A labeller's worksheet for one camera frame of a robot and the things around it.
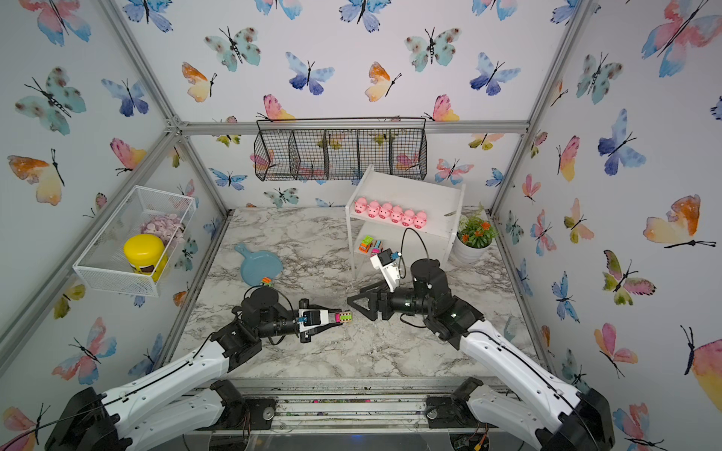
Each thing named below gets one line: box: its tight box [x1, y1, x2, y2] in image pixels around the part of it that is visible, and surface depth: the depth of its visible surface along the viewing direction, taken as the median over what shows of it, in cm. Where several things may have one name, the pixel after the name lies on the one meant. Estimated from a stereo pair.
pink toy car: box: [335, 311, 353, 324], surface depth 71 cm
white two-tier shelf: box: [345, 165, 466, 280], surface depth 77 cm
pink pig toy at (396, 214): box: [390, 205, 404, 224], surface depth 74 cm
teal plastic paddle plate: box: [235, 243, 283, 287], surface depth 106 cm
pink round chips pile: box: [141, 213, 187, 247], surface depth 70 cm
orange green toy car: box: [359, 234, 375, 254], surface depth 90 cm
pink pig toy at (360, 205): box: [353, 197, 367, 215], surface depth 76 cm
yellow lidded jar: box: [124, 233, 169, 282], surface depth 65 cm
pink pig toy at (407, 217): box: [400, 208, 415, 228], surface depth 73 cm
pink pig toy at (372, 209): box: [366, 200, 380, 219], surface depth 75 cm
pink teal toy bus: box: [370, 239, 384, 257], surface depth 88 cm
